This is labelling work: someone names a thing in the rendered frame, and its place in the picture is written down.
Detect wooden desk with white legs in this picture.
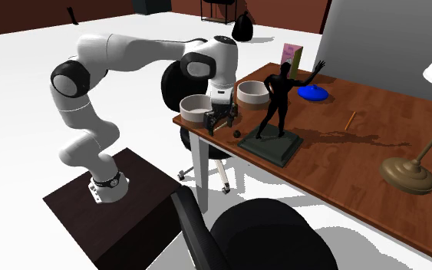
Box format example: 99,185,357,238
172,61,432,268

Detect white and brown bowl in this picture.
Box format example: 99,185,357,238
236,80,271,111
179,94,214,130

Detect orange pencil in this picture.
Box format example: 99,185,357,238
344,110,358,132

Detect black bag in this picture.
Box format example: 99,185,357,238
231,10,255,43

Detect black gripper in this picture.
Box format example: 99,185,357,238
203,100,239,137

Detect dark robot stand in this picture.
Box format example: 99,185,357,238
42,147,183,270

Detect blue domed lid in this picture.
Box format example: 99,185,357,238
297,84,330,103

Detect black office chair white base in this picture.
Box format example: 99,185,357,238
160,60,236,195

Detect black metal frame stand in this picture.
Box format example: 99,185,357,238
200,0,238,25

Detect dark cabinet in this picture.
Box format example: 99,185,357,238
132,0,173,16

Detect brass lamp with white shade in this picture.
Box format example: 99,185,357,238
378,48,432,196

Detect black figure on green base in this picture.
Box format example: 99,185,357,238
237,59,327,169

